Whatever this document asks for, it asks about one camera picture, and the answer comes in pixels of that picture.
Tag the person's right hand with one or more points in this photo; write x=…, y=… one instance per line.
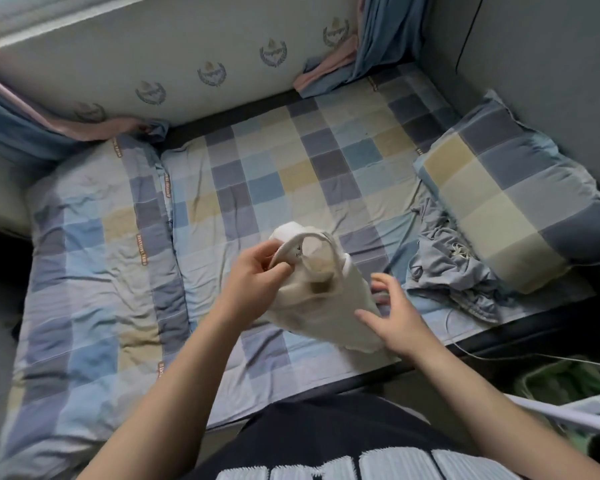
x=400, y=320

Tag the person's left hand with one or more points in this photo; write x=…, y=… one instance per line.
x=250, y=285

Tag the small cream t-shirt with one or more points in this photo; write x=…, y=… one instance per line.
x=325, y=295

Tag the person's left forearm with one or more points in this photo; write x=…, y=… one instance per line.
x=150, y=415

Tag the person's right forearm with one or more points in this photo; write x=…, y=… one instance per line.
x=490, y=425

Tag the person's dark shirt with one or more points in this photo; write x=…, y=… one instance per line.
x=360, y=435

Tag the blue-grey garment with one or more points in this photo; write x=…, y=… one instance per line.
x=450, y=265

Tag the plaid quilt with orange tags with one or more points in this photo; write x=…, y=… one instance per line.
x=90, y=295

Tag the plaid pillow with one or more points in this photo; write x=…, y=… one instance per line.
x=520, y=195

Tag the green bag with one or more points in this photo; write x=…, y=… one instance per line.
x=565, y=390

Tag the blue curtain with pink lining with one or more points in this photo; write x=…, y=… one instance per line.
x=30, y=115
x=370, y=35

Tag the grey padded headboard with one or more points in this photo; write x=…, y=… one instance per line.
x=540, y=65

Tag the white framed window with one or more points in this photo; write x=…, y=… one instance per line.
x=60, y=15

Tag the white metal rack frame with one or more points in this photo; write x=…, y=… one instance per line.
x=570, y=415

